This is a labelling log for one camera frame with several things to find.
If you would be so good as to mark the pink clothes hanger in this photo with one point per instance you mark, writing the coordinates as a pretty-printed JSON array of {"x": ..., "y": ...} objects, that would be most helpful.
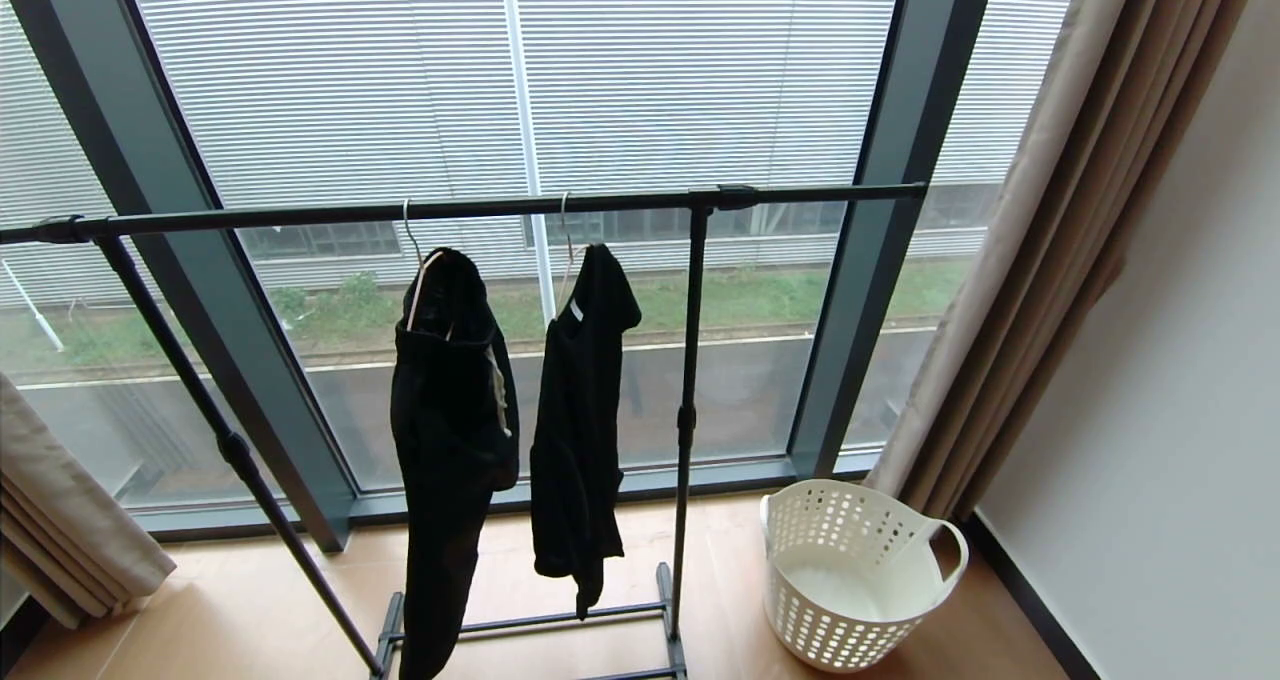
[
  {"x": 565, "y": 250},
  {"x": 412, "y": 260}
]

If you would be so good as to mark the black short-sleeved shirt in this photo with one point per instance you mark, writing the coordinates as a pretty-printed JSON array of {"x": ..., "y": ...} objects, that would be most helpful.
[{"x": 580, "y": 430}]

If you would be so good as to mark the black shorts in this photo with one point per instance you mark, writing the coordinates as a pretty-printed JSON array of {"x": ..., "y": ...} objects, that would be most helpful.
[{"x": 445, "y": 440}]

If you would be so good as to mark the black clothes rack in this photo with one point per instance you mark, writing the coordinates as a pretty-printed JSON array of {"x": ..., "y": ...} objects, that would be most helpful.
[{"x": 550, "y": 203}]

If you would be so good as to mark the white laundry basket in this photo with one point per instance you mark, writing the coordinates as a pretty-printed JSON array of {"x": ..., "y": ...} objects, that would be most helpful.
[{"x": 840, "y": 560}]

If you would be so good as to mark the window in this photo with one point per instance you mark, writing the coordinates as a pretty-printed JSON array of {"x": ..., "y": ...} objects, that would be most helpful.
[{"x": 700, "y": 60}]

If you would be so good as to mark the beige curtain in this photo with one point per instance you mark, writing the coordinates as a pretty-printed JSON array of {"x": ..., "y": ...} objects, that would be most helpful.
[
  {"x": 1080, "y": 210},
  {"x": 60, "y": 530}
]

